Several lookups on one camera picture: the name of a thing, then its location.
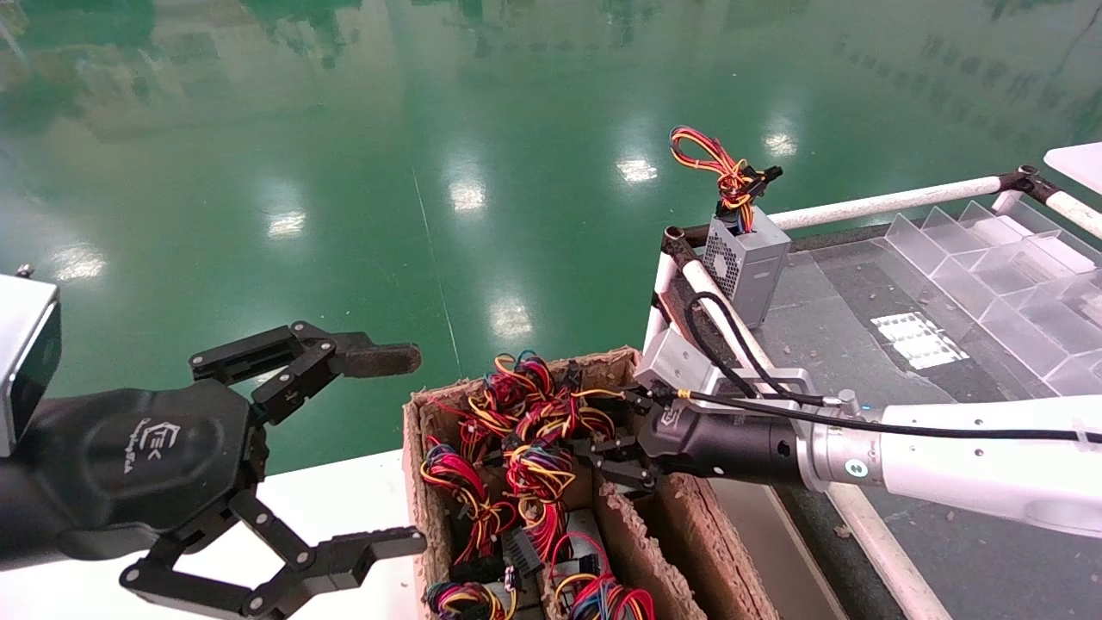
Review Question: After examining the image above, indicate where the black pipe corner connector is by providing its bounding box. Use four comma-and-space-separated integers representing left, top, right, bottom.
999, 165, 1062, 204

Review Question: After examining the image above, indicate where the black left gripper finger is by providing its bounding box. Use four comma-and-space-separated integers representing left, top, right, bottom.
189, 321, 423, 423
119, 491, 429, 619

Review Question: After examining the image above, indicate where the long white frame pipe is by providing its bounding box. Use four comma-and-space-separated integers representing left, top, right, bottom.
665, 226, 952, 620

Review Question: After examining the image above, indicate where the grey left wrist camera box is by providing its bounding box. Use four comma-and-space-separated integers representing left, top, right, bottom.
0, 272, 63, 458

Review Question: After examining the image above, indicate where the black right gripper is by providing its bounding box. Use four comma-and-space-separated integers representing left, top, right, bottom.
590, 386, 808, 493

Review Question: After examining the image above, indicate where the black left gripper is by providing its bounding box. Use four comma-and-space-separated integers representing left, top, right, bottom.
0, 381, 269, 571

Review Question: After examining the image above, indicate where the grey power supply with wires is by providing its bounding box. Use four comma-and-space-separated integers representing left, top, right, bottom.
430, 350, 560, 436
549, 510, 657, 620
508, 383, 642, 453
504, 443, 578, 565
419, 437, 517, 569
670, 127, 792, 331
424, 581, 517, 620

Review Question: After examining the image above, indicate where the brown cardboard divider box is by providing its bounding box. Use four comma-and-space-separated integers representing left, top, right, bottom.
402, 347, 780, 620

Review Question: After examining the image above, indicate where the clear acrylic divider tray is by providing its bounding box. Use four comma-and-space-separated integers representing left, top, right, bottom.
874, 198, 1102, 399

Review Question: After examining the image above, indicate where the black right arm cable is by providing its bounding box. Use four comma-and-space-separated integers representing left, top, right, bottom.
678, 291, 1102, 445

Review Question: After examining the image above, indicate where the short white upright pipe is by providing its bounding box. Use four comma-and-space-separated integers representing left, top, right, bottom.
643, 252, 681, 354

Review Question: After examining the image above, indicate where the white side table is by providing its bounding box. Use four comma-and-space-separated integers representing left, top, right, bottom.
1043, 141, 1102, 195

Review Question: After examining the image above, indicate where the grey right wrist camera bracket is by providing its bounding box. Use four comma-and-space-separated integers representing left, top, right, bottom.
635, 325, 820, 412

